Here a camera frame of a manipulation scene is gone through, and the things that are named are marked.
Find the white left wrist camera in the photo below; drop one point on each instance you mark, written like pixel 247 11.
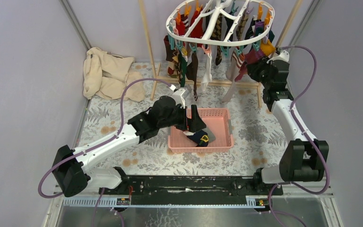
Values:
pixel 179 95

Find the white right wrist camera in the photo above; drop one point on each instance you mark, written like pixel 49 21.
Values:
pixel 282 56

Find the navy santa sock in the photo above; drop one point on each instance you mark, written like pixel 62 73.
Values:
pixel 200 138

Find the cream crumpled cloth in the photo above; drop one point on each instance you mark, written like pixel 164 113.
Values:
pixel 107 75

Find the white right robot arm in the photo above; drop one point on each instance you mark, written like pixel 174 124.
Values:
pixel 303 157

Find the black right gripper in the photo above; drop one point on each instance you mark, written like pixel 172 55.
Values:
pixel 253 69

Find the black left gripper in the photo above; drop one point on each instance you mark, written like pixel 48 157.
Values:
pixel 193 125

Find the pink plastic basket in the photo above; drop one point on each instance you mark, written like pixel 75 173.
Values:
pixel 217 136

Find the green dotted sock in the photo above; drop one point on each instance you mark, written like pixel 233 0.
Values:
pixel 183 69

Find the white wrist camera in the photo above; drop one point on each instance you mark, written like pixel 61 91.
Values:
pixel 282 56
pixel 179 95

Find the white round clip hanger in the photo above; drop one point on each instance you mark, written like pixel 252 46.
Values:
pixel 221 22

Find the red sock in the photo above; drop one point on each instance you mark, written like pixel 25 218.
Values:
pixel 197 31

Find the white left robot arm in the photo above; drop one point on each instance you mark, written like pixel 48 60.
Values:
pixel 76 169

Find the magenta sock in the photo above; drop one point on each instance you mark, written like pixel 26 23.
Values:
pixel 250 59

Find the beige long sock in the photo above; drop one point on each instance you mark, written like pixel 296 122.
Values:
pixel 231 74

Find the grey sock with stripes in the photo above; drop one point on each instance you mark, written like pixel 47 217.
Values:
pixel 210 134

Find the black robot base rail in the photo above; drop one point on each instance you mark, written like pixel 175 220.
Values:
pixel 183 190

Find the mustard yellow sock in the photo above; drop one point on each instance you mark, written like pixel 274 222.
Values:
pixel 267 48

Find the white sock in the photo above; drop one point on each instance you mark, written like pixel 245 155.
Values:
pixel 207 77

